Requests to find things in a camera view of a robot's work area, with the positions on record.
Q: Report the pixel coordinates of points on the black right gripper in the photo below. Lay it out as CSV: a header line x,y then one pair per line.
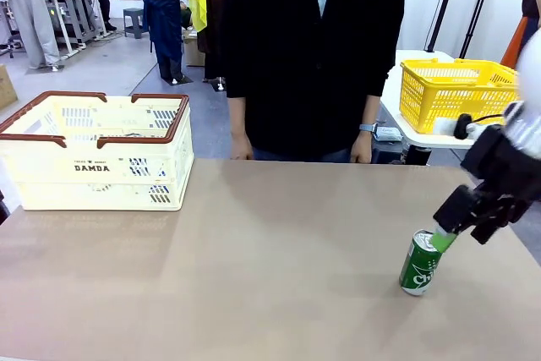
x,y
494,158

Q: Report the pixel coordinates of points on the green soda can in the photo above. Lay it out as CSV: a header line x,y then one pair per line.
x,y
418,272

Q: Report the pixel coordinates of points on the person's right forearm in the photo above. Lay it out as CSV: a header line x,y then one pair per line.
x,y
237,116

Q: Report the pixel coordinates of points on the person's left forearm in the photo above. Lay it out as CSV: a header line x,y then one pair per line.
x,y
369,109

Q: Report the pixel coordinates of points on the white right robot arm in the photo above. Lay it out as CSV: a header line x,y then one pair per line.
x,y
530,78

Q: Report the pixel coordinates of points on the yellow plastic shopping basket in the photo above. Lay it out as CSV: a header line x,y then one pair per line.
x,y
444,103

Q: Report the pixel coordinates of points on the cream folding basket brown rim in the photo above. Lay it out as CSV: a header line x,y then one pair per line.
x,y
105,183

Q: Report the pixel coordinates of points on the person's left hand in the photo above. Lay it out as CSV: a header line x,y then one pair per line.
x,y
361,147

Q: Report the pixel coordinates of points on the person's right hand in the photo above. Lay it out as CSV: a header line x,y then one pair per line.
x,y
242,147

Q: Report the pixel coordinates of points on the blue white wipes pack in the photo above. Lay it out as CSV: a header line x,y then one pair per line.
x,y
388,134

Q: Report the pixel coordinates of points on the light blue wrist watch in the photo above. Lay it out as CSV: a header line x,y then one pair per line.
x,y
367,127

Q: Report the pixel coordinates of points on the white side table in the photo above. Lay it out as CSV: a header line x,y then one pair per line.
x,y
391,94

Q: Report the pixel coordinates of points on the person in orange skirt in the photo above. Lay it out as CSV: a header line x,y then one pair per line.
x,y
513,46

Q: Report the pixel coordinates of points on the black tripod stand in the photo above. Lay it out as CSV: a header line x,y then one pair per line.
x,y
479,1
444,1

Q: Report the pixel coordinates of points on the person in black cardigan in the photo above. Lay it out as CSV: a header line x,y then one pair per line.
x,y
304,61

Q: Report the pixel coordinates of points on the brown cardboard box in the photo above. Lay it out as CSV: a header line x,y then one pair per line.
x,y
192,52
6,88

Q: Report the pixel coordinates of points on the mannequin with yellow scarf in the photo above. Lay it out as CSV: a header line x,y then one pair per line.
x,y
203,18

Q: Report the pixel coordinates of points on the mannequin with navy apron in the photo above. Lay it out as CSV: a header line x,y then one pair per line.
x,y
162,18

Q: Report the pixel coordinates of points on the grey plastic stool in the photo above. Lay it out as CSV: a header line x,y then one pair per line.
x,y
134,23

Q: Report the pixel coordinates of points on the grey workshop desk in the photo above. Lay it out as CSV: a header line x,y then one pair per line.
x,y
76,14

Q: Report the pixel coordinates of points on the person in grey trousers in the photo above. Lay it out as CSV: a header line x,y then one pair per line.
x,y
34,18

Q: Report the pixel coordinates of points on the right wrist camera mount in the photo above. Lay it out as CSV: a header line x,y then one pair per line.
x,y
462,126

